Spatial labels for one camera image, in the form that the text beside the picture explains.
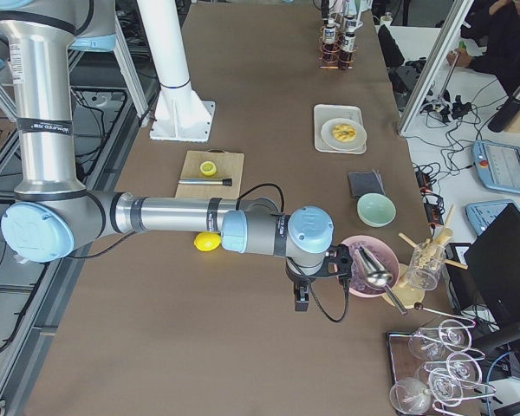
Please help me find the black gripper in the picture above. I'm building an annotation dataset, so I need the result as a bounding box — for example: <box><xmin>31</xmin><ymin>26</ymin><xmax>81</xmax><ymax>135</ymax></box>
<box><xmin>285</xmin><ymin>257</ymin><xmax>316</xmax><ymax>311</ymax></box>

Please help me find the tea bottle white cap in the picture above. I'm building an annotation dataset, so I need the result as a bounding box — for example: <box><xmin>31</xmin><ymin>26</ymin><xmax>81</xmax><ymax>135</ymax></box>
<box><xmin>321</xmin><ymin>17</ymin><xmax>336</xmax><ymax>68</ymax></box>

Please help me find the cream serving tray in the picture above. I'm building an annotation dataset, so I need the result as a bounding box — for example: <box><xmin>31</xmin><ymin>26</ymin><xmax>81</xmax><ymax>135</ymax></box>
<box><xmin>314</xmin><ymin>104</ymin><xmax>367</xmax><ymax>154</ymax></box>

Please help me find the tea bottle in rack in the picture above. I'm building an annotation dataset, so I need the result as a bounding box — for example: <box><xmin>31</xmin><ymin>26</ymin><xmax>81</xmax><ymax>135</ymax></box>
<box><xmin>343</xmin><ymin>10</ymin><xmax>357</xmax><ymax>33</ymax></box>
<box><xmin>338</xmin><ymin>27</ymin><xmax>355</xmax><ymax>70</ymax></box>

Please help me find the steel ice scoop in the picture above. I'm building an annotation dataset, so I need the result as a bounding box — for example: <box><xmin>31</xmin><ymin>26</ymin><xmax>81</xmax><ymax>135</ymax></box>
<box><xmin>356</xmin><ymin>245</ymin><xmax>408</xmax><ymax>315</ymax></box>

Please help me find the pink ice bowl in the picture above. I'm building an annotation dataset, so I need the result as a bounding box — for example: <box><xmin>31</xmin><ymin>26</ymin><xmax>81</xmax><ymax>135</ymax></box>
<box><xmin>341</xmin><ymin>235</ymin><xmax>400</xmax><ymax>298</ymax></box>

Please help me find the whole yellow lemon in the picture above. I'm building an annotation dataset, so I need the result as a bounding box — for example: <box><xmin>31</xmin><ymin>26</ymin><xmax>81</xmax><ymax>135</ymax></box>
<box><xmin>193</xmin><ymin>231</ymin><xmax>221</xmax><ymax>252</ymax></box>

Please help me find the mint green bowl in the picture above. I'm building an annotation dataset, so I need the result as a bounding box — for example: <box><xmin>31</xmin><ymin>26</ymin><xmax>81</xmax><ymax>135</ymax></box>
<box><xmin>357</xmin><ymin>193</ymin><xmax>396</xmax><ymax>228</ymax></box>

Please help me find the dark grey folded cloth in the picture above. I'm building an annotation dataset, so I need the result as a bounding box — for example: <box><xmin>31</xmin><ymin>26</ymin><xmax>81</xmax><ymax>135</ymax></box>
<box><xmin>348</xmin><ymin>170</ymin><xmax>386</xmax><ymax>198</ymax></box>

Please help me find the wooden mug tree stand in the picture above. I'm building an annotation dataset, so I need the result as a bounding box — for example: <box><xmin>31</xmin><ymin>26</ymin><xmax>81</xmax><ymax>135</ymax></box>
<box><xmin>396</xmin><ymin>205</ymin><xmax>468</xmax><ymax>310</ymax></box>

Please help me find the steel muddler with black tip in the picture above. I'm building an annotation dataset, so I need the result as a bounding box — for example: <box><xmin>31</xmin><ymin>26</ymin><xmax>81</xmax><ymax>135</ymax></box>
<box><xmin>178</xmin><ymin>178</ymin><xmax>233</xmax><ymax>186</ymax></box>

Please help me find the wine glass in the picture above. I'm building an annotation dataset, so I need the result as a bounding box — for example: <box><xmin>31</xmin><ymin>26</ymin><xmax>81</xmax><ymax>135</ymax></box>
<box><xmin>408</xmin><ymin>328</ymin><xmax>445</xmax><ymax>361</ymax></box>
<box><xmin>438</xmin><ymin>319</ymin><xmax>471</xmax><ymax>353</ymax></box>
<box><xmin>445</xmin><ymin>352</ymin><xmax>482</xmax><ymax>388</ymax></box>
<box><xmin>389</xmin><ymin>377</ymin><xmax>432</xmax><ymax>415</ymax></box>

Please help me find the bamboo cutting board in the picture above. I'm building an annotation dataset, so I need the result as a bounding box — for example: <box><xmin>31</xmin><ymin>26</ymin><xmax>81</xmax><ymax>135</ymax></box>
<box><xmin>175</xmin><ymin>151</ymin><xmax>244</xmax><ymax>199</ymax></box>

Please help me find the half lemon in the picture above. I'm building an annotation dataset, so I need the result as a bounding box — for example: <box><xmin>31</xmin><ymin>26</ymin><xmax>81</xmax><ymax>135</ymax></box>
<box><xmin>199</xmin><ymin>160</ymin><xmax>218</xmax><ymax>178</ymax></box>

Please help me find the white plate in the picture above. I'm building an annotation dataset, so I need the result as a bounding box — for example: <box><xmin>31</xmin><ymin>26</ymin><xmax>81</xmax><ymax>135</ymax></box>
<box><xmin>321</xmin><ymin>118</ymin><xmax>367</xmax><ymax>152</ymax></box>

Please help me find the blue teach pendant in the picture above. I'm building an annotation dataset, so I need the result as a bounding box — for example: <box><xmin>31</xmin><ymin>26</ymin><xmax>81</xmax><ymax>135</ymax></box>
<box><xmin>471</xmin><ymin>140</ymin><xmax>520</xmax><ymax>194</ymax></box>
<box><xmin>465</xmin><ymin>199</ymin><xmax>520</xmax><ymax>237</ymax></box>

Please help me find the black monitor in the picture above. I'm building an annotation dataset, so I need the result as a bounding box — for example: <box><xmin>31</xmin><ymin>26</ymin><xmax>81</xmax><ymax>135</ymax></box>
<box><xmin>465</xmin><ymin>204</ymin><xmax>520</xmax><ymax>325</ymax></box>

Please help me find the black water bottle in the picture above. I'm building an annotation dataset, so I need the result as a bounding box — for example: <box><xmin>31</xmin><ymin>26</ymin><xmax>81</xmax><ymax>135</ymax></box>
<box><xmin>488</xmin><ymin>86</ymin><xmax>520</xmax><ymax>133</ymax></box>

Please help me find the person in black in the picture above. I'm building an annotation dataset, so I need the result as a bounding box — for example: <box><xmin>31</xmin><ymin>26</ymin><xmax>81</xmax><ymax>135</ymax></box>
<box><xmin>446</xmin><ymin>1</ymin><xmax>520</xmax><ymax>94</ymax></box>

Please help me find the braided ring pastry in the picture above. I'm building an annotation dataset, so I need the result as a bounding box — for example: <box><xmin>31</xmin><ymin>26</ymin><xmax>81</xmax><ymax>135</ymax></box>
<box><xmin>332</xmin><ymin>124</ymin><xmax>357</xmax><ymax>143</ymax></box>

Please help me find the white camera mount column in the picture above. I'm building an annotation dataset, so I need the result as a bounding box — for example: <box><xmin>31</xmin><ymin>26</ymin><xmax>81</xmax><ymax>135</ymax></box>
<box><xmin>138</xmin><ymin>0</ymin><xmax>215</xmax><ymax>143</ymax></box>

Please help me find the copper wire bottle rack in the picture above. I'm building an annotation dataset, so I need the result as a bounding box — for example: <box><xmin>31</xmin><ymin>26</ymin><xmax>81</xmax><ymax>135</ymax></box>
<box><xmin>319</xmin><ymin>18</ymin><xmax>356</xmax><ymax>70</ymax></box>

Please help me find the aluminium frame post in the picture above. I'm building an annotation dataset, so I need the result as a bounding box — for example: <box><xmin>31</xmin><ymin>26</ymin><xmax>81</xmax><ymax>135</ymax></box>
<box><xmin>397</xmin><ymin>0</ymin><xmax>473</xmax><ymax>136</ymax></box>

